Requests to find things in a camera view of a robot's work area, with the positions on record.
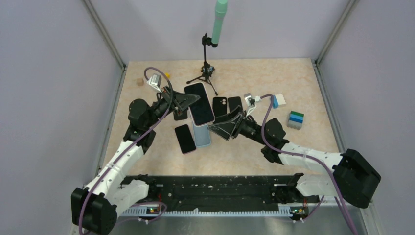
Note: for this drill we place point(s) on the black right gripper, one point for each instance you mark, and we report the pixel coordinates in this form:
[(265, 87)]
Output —
[(226, 130)]

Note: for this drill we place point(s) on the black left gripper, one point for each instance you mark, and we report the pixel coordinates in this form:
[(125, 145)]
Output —
[(180, 101)]

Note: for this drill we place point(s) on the clear phone case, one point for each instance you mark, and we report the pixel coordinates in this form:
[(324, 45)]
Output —
[(199, 104)]

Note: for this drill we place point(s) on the black phone case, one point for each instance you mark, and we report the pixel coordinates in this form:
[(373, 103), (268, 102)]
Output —
[(220, 106)]

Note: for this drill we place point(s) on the light blue phone case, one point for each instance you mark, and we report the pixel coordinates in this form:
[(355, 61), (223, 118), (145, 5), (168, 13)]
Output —
[(201, 136)]

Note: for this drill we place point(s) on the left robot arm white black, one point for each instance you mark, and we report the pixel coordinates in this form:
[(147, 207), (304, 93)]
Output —
[(97, 206)]

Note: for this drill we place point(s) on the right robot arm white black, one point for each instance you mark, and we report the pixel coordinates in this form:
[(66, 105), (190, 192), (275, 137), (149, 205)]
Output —
[(348, 176)]

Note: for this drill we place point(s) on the black mini tripod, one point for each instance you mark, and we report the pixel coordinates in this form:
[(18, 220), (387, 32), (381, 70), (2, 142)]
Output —
[(207, 69)]

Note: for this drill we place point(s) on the brown wooden cube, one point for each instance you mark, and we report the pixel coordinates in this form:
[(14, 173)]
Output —
[(139, 82)]

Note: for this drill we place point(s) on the blue white toy block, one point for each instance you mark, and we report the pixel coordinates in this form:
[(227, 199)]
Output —
[(278, 100)]

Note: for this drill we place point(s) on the green blue grey block stack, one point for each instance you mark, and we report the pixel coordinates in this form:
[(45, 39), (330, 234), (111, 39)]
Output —
[(295, 120)]

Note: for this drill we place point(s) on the mint green microphone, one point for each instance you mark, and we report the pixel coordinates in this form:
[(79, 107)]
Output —
[(221, 8)]

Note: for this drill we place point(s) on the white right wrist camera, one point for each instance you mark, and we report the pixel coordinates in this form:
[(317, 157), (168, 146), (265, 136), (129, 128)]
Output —
[(251, 103)]

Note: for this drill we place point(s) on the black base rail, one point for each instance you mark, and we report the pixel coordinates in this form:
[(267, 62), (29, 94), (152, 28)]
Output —
[(220, 196)]

